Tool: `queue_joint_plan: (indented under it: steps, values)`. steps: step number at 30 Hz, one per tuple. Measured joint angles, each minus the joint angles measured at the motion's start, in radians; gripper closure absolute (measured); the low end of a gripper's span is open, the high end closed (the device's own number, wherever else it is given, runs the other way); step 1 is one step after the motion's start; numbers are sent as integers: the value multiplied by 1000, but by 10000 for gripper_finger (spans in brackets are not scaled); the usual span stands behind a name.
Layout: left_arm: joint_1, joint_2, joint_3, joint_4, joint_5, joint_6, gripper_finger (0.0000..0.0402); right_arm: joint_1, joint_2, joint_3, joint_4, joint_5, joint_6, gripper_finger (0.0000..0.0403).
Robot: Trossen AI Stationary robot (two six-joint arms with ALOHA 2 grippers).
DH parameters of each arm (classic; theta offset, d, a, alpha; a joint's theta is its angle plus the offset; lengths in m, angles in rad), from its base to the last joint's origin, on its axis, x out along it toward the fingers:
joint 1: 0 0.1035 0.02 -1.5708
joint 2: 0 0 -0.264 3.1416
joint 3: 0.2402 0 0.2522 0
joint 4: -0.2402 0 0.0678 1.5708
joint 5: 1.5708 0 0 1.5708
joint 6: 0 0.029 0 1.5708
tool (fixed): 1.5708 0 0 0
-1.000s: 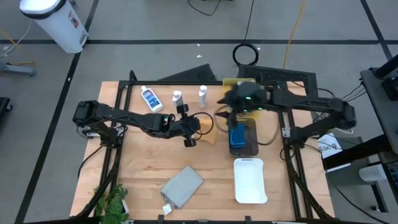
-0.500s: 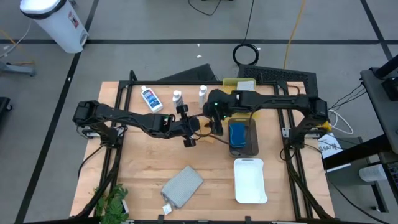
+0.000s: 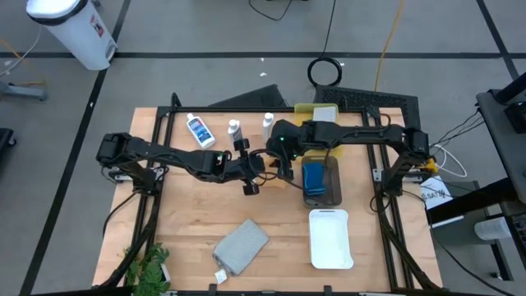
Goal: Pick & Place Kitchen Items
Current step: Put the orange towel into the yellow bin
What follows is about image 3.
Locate white paper sheet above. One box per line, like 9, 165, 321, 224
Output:
418, 176, 454, 211

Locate white roll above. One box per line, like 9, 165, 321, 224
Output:
473, 216, 514, 242

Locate grey waffle-weave towel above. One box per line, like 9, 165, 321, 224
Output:
311, 105, 338, 123
211, 218, 270, 279

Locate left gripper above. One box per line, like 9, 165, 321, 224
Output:
224, 138, 266, 197

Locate yellow hanging cable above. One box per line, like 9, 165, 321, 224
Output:
373, 0, 406, 92

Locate black coiled hanging cable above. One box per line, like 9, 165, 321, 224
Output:
306, 0, 344, 89

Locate black aluminium rig frame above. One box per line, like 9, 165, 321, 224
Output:
98, 92, 444, 296

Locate green plant in white pot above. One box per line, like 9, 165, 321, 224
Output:
122, 242, 173, 296

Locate blue kitchen sponge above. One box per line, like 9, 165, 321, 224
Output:
302, 161, 327, 197

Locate black workstation desk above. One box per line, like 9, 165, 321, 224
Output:
475, 72, 526, 206

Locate black perforated panel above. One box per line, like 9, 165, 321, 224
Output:
313, 85, 422, 141

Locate grey translucent plastic bin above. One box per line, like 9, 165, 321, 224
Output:
301, 154, 343, 210

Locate white trash can black rim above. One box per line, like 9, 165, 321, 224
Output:
25, 0, 119, 72

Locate black flat panel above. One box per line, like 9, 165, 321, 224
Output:
208, 83, 288, 109

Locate white plastic bin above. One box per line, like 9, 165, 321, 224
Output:
307, 208, 355, 271

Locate grey floor stand base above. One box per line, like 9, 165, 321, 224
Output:
0, 81, 49, 103

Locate white bottle with blue label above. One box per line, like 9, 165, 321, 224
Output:
227, 118, 243, 141
185, 112, 217, 150
261, 112, 275, 144

